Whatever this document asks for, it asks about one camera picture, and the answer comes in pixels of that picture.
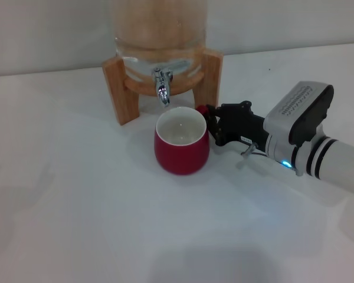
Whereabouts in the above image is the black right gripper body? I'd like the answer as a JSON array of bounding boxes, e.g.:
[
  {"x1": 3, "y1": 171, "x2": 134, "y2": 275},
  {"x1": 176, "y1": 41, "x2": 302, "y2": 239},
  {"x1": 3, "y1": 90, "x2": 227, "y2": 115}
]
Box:
[{"x1": 217, "y1": 100, "x2": 269, "y2": 153}]

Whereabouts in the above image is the red ceramic cup white inside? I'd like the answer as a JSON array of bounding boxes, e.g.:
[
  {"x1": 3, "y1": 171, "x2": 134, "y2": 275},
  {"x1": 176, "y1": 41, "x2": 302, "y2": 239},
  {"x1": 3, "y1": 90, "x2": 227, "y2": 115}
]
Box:
[{"x1": 153, "y1": 105, "x2": 211, "y2": 175}]

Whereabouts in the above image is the chrome faucet with lever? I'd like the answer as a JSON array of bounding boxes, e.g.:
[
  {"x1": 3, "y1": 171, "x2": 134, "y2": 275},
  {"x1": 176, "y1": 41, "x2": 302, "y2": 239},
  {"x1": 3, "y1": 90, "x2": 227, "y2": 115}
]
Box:
[{"x1": 152, "y1": 60, "x2": 193, "y2": 108}]

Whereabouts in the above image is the wooden dispenser stand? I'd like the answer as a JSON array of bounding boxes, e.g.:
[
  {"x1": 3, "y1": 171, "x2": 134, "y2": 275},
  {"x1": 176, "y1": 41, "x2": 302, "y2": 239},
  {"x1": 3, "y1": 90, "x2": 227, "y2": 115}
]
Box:
[{"x1": 102, "y1": 48, "x2": 224, "y2": 126}]

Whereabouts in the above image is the clear glass water dispenser jar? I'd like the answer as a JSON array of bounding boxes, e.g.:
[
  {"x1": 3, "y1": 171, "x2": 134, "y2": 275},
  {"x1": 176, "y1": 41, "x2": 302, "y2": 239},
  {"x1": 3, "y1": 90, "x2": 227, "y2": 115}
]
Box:
[{"x1": 113, "y1": 0, "x2": 208, "y2": 86}]

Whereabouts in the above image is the right gripper cable with plug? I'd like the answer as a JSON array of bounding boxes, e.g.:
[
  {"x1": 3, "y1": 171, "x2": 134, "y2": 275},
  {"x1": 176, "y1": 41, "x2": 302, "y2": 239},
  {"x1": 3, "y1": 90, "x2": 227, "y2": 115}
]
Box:
[{"x1": 238, "y1": 142, "x2": 284, "y2": 169}]

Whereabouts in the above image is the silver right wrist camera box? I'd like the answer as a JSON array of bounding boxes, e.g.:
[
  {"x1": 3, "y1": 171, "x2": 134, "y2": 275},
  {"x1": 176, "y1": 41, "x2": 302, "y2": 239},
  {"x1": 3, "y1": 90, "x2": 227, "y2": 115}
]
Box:
[{"x1": 264, "y1": 81, "x2": 335, "y2": 148}]

